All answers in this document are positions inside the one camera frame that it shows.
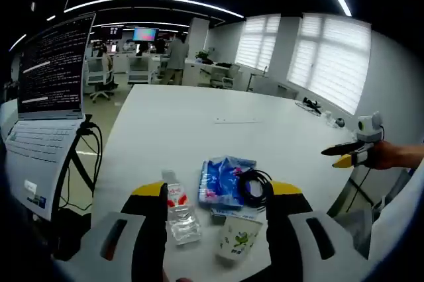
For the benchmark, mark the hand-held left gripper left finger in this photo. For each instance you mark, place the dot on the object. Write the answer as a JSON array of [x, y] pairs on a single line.
[[149, 229]]

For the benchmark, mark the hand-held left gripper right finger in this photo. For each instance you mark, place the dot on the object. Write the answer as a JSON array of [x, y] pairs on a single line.
[[285, 229]]

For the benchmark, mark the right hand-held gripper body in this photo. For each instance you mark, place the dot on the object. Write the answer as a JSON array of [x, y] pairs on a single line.
[[369, 129]]

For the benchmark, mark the clear plastic water bottle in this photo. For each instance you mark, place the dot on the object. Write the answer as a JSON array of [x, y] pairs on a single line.
[[180, 222]]

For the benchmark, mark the white and blue small packet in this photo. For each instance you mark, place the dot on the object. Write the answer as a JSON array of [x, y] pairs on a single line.
[[238, 212]]

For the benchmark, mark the white printed paper cup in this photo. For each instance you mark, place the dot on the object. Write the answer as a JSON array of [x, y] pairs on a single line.
[[232, 239]]

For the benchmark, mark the blue tissue pack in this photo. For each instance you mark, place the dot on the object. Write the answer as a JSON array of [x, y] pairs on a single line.
[[215, 182]]

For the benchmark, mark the person's right hand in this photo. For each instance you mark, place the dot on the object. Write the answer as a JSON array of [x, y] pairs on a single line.
[[387, 156]]

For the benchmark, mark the small round grey object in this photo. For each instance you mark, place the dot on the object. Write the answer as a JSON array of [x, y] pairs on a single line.
[[339, 123]]

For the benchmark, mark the small white object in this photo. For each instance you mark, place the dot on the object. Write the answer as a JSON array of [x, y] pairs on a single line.
[[328, 116]]

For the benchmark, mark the black device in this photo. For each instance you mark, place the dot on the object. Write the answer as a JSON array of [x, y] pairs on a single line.
[[312, 105]]

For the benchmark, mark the grey mesh office chair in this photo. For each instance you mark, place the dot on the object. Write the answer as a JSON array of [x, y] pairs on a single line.
[[354, 229]]

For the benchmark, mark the wide white window blind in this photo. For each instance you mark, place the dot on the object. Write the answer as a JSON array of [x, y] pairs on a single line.
[[331, 60]]

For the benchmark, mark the black box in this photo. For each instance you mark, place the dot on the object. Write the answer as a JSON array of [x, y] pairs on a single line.
[[66, 235]]

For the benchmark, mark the white table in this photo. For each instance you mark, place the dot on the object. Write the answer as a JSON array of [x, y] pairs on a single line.
[[198, 136]]

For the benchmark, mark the narrow white window blind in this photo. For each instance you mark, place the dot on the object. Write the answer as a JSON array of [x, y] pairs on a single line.
[[258, 42]]

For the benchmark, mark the white office chair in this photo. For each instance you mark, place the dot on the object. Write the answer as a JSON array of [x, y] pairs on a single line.
[[96, 76]]

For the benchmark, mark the green potted plant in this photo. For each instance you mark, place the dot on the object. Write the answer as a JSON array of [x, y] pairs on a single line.
[[202, 54]]

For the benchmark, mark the silver laptop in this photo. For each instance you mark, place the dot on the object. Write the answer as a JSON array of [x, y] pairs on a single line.
[[49, 63]]

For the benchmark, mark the colourful wall monitor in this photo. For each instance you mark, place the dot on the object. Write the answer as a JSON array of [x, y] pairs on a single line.
[[145, 34]]

